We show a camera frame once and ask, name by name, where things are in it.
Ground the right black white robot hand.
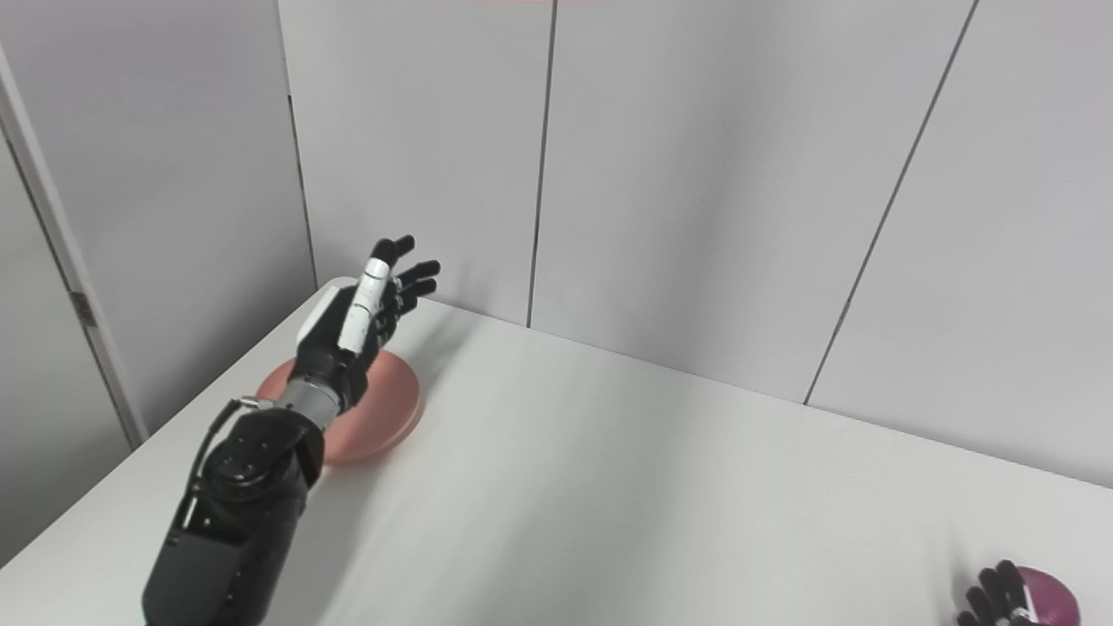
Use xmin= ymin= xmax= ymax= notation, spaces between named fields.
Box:
xmin=955 ymin=560 xmax=1036 ymax=626

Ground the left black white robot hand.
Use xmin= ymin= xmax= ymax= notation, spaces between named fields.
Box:
xmin=291 ymin=235 xmax=442 ymax=410

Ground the purple red onion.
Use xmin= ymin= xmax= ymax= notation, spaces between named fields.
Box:
xmin=1017 ymin=567 xmax=1082 ymax=626

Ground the pink round plate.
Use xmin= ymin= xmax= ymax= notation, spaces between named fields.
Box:
xmin=257 ymin=350 xmax=425 ymax=465

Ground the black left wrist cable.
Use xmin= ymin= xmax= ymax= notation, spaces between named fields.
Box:
xmin=185 ymin=396 xmax=262 ymax=527

